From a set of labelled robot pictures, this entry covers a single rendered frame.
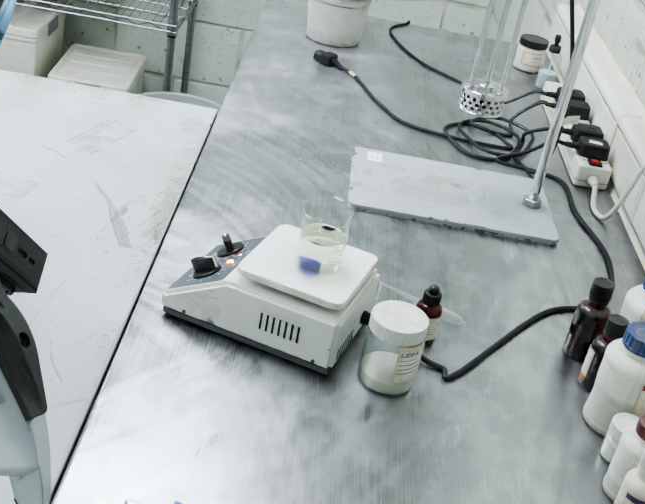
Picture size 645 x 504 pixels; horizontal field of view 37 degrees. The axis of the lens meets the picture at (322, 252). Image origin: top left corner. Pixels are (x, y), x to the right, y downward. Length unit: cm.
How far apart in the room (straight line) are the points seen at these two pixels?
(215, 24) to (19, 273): 299
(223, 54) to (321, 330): 261
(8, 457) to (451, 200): 102
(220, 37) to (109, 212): 231
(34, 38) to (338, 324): 238
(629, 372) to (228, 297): 41
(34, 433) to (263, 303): 53
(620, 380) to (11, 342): 67
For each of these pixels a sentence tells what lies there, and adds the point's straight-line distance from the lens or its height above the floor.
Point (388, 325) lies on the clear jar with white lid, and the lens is 96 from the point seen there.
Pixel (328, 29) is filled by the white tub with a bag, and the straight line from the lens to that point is 197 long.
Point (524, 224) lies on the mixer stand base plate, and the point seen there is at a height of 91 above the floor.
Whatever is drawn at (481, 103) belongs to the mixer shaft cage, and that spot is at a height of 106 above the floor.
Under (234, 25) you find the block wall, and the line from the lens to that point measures 349.
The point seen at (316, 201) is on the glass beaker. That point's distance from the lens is 100.
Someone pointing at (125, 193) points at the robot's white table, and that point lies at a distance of 129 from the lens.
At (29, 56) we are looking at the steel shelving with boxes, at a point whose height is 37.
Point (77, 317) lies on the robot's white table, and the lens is 104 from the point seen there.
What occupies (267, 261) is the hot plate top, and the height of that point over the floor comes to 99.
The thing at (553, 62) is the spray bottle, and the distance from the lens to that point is 199.
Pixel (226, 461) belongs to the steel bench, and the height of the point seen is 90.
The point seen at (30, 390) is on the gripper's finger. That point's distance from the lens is 48.
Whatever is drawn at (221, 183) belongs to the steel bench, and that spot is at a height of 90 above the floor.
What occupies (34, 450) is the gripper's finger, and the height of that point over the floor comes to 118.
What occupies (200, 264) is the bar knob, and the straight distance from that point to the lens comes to 104.
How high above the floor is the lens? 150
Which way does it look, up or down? 30 degrees down
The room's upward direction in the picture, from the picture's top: 11 degrees clockwise
